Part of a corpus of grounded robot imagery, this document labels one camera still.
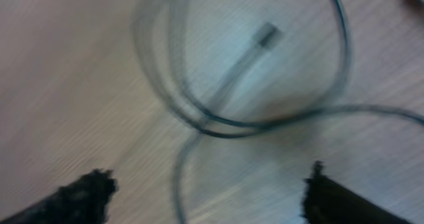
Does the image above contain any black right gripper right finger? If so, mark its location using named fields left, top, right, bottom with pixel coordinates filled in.
left=301, top=161, right=411, bottom=224

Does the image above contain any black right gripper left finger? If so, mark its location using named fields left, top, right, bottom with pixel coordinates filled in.
left=1, top=169, right=118, bottom=224

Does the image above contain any black USB charging cable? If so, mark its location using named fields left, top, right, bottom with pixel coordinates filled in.
left=132, top=0, right=424, bottom=224

